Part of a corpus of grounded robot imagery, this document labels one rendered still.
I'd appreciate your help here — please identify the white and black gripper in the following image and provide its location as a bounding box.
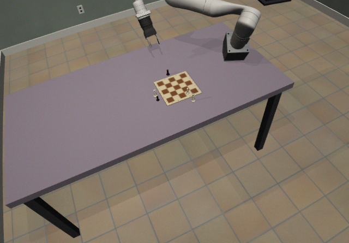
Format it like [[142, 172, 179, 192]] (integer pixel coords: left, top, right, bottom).
[[136, 8, 160, 47]]

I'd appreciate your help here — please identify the brown and cream chessboard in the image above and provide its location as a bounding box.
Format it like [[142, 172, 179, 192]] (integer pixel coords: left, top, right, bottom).
[[154, 71, 202, 106]]

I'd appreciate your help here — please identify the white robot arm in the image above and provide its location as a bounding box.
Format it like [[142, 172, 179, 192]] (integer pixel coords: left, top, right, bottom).
[[133, 0, 261, 49]]

